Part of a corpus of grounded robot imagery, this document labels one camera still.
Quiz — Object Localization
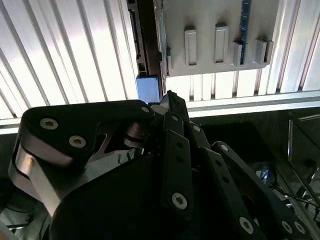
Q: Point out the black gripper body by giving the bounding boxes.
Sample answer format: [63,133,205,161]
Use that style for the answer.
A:
[48,149,316,240]

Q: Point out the hard disk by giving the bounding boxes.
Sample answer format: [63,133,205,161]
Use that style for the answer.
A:
[126,0,169,105]

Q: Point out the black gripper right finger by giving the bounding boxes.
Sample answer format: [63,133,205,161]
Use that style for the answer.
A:
[167,89,310,239]

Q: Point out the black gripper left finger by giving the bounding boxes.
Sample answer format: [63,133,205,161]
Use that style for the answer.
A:
[8,99,196,222]

